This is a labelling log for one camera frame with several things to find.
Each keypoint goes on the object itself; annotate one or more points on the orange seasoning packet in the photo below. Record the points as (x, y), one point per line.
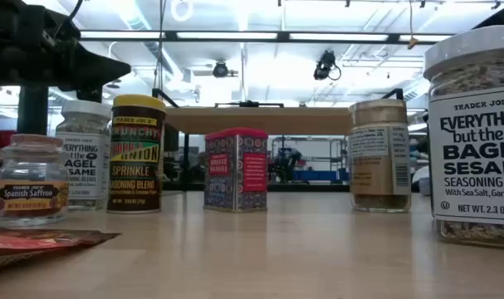
(35, 245)

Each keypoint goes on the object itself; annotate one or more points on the spice jar tan lid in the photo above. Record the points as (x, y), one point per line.
(378, 158)

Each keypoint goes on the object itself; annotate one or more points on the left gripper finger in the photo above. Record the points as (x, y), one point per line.
(94, 68)

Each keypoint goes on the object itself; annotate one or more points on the black background equipment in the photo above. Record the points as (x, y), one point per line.
(282, 164)

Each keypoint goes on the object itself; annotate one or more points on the black vertical post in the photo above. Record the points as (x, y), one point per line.
(32, 112)

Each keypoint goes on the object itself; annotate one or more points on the chili onion jar yellow lid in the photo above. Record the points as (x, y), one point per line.
(136, 166)

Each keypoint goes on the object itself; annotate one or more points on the small round silver container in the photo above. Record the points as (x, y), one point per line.
(419, 180)

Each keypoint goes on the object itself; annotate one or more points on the smoked paprika tin red lid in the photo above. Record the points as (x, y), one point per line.
(235, 170)

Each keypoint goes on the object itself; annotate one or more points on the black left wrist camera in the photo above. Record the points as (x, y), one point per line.
(89, 94)

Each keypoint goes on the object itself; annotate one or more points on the bagel seasoning jar white lid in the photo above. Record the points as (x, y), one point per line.
(87, 166)
(476, 158)

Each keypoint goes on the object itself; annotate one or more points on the black ceiling camera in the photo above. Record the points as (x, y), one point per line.
(220, 70)

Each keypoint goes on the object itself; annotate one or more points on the saffron glass jar cork lid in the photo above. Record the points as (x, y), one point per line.
(29, 199)

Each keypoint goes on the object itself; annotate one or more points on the rack with blue bins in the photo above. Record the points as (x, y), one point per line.
(318, 174)

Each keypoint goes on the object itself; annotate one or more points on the wooden shelf black metal frame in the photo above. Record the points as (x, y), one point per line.
(255, 120)

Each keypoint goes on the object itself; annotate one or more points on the black monitor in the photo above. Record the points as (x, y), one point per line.
(172, 139)

